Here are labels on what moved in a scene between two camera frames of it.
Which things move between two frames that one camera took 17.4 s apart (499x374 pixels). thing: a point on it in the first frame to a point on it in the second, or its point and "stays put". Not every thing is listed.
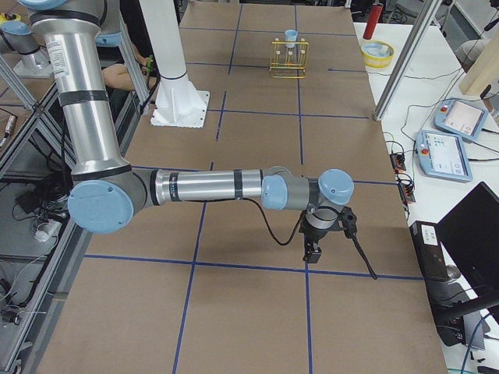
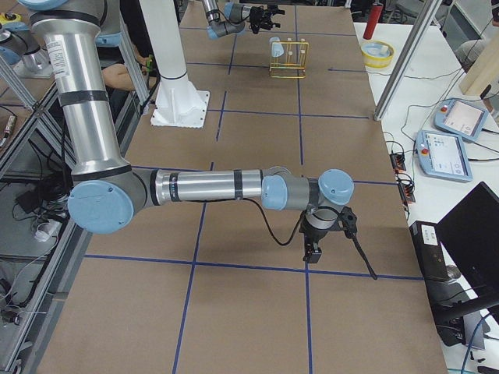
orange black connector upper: x=397 y=161 stays put
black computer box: x=426 y=239 stays put
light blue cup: x=291 y=36 to x=277 y=49
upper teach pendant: x=461 y=118 stays put
